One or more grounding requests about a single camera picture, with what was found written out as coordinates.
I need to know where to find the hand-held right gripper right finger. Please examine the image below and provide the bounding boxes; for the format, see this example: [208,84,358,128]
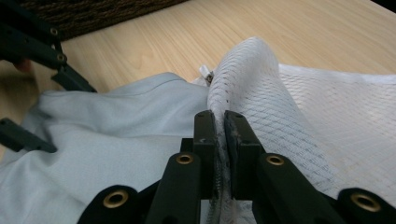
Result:
[223,109,266,201]

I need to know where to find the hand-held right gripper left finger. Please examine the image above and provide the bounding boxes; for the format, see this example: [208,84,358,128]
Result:
[180,109,219,200]

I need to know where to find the light blue garment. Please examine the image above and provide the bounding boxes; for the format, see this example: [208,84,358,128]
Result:
[0,72,219,224]

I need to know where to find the brown woven basket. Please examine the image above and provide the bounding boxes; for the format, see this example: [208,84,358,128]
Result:
[18,0,190,41]

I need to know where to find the white mesh laundry bag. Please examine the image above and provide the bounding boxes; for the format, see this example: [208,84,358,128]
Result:
[192,36,396,224]

